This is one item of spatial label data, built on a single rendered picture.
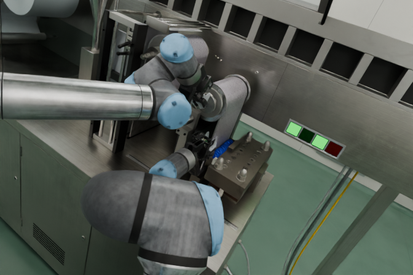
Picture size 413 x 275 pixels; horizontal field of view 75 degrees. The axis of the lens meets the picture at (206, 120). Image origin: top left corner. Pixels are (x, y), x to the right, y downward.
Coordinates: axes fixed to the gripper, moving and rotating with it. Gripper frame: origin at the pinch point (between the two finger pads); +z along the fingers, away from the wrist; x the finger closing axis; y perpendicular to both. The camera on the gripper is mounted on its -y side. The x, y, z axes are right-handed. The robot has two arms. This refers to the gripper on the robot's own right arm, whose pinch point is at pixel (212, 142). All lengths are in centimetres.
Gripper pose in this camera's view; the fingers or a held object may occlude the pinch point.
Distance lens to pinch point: 106.4
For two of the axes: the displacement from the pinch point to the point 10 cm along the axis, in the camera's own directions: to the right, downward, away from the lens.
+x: -8.3, -4.6, 3.2
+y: 3.0, -8.5, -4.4
